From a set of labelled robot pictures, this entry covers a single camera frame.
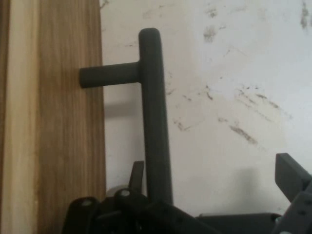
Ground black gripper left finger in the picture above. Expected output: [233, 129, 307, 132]
[62, 160, 215, 234]

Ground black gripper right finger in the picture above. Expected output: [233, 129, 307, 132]
[272, 152, 312, 234]

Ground dark grey bar handle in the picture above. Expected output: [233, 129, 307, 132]
[79, 28, 174, 207]

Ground wooden drawer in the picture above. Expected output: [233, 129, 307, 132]
[0, 0, 107, 234]

